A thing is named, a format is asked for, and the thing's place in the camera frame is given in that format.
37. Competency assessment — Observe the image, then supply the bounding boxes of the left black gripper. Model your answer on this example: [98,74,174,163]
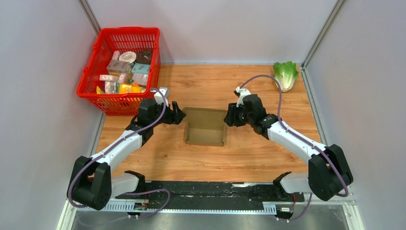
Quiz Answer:
[150,99,186,127]

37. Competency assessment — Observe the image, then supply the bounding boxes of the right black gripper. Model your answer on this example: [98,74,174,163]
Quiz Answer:
[223,102,254,127]

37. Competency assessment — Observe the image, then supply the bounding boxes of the brown cardboard paper box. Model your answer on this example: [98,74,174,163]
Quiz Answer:
[182,107,227,147]

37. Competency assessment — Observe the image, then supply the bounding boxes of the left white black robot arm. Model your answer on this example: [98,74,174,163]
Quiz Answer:
[67,99,186,210]

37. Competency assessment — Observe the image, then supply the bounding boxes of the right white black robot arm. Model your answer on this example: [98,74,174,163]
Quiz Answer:
[224,94,354,201]

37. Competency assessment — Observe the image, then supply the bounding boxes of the teal small box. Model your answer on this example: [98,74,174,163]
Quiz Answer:
[131,63,151,74]

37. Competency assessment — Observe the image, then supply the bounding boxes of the pink grey carton box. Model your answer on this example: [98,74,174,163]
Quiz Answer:
[106,59,131,73]

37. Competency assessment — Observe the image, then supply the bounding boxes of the pink white small box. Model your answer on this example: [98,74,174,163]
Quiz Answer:
[99,74,119,82]

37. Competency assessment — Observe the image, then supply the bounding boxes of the orange yellow snack packet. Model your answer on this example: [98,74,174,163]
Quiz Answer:
[118,83,146,94]

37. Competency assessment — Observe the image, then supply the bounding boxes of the dark brown round item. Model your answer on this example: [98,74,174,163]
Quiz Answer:
[135,49,154,65]

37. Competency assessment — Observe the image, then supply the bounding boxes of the green lettuce head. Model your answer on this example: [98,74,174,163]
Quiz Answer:
[273,61,299,92]

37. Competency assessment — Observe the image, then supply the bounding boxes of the red plastic shopping basket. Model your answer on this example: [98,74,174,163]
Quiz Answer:
[77,27,160,116]

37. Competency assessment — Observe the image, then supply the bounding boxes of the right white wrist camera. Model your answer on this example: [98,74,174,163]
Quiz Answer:
[234,87,251,107]

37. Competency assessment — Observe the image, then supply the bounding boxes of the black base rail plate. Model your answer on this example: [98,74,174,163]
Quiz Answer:
[132,181,305,209]

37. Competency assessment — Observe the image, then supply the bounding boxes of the white perforated cable tray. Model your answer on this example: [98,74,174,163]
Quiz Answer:
[101,202,277,215]

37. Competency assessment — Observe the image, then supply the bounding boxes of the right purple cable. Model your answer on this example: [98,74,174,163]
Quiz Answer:
[239,74,350,198]

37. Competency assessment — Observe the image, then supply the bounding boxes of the purple cable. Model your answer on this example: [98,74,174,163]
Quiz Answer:
[239,74,350,198]
[67,89,168,208]

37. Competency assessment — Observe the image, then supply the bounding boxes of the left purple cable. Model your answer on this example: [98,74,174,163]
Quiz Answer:
[67,89,168,208]

